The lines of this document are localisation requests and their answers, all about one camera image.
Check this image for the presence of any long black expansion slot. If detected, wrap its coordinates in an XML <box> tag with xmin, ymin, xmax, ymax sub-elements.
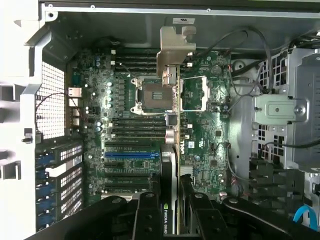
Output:
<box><xmin>104</xmin><ymin>183</ymin><xmax>152</xmax><ymax>191</ymax></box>
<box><xmin>104</xmin><ymin>174</ymin><xmax>152</xmax><ymax>182</ymax></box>
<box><xmin>104</xmin><ymin>140</ymin><xmax>153</xmax><ymax>149</ymax></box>

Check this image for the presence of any white expansion slot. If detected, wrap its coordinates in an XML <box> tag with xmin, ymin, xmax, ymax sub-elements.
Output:
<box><xmin>100</xmin><ymin>194</ymin><xmax>134</xmax><ymax>201</ymax></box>

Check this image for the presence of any silver chipset heat sink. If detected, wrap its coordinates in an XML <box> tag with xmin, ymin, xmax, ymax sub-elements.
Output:
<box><xmin>180</xmin><ymin>165</ymin><xmax>194</xmax><ymax>181</ymax></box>

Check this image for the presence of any blue expansion slot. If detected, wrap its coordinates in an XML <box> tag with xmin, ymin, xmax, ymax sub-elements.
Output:
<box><xmin>104</xmin><ymin>151</ymin><xmax>161</xmax><ymax>159</ymax></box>

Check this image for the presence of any black RAM slot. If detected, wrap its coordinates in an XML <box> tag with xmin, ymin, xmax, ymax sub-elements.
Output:
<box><xmin>107</xmin><ymin>121</ymin><xmax>193</xmax><ymax>130</ymax></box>
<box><xmin>110</xmin><ymin>60</ymin><xmax>194</xmax><ymax>69</ymax></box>
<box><xmin>113</xmin><ymin>116</ymin><xmax>167</xmax><ymax>124</ymax></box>
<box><xmin>111</xmin><ymin>49</ymin><xmax>194</xmax><ymax>57</ymax></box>
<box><xmin>113</xmin><ymin>127</ymin><xmax>186</xmax><ymax>136</ymax></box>
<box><xmin>114</xmin><ymin>66</ymin><xmax>161</xmax><ymax>75</ymax></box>
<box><xmin>114</xmin><ymin>55</ymin><xmax>187</xmax><ymax>63</ymax></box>
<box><xmin>111</xmin><ymin>133</ymin><xmax>191</xmax><ymax>142</ymax></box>

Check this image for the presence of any green motherboard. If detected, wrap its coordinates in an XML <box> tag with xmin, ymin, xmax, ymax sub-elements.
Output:
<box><xmin>66</xmin><ymin>48</ymin><xmax>232</xmax><ymax>203</ymax></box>

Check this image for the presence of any CPU socket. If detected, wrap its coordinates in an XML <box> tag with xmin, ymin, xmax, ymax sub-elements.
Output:
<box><xmin>131</xmin><ymin>75</ymin><xmax>177</xmax><ymax>115</ymax></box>

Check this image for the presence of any perforated metal disk cage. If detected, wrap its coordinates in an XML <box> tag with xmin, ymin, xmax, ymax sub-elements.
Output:
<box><xmin>251</xmin><ymin>48</ymin><xmax>320</xmax><ymax>172</ymax></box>

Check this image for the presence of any thin metal locking lever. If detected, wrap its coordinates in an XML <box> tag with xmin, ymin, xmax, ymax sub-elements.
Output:
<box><xmin>119</xmin><ymin>62</ymin><xmax>138</xmax><ymax>79</ymax></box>

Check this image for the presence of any black and grey PC case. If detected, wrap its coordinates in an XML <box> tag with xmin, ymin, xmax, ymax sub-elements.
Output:
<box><xmin>22</xmin><ymin>0</ymin><xmax>320</xmax><ymax>240</ymax></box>

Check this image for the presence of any white case label sticker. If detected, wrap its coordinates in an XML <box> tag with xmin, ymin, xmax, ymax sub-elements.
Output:
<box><xmin>170</xmin><ymin>16</ymin><xmax>196</xmax><ymax>26</ymax></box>

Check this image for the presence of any blue disk wire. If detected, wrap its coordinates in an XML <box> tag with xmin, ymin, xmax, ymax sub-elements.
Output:
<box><xmin>292</xmin><ymin>202</ymin><xmax>316</xmax><ymax>231</ymax></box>

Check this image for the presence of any red black twisted wire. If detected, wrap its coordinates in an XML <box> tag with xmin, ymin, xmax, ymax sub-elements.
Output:
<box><xmin>34</xmin><ymin>92</ymin><xmax>83</xmax><ymax>137</ymax></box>

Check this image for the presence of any black looped cable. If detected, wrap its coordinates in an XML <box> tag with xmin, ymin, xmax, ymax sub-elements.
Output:
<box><xmin>206</xmin><ymin>25</ymin><xmax>275</xmax><ymax>92</ymax></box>

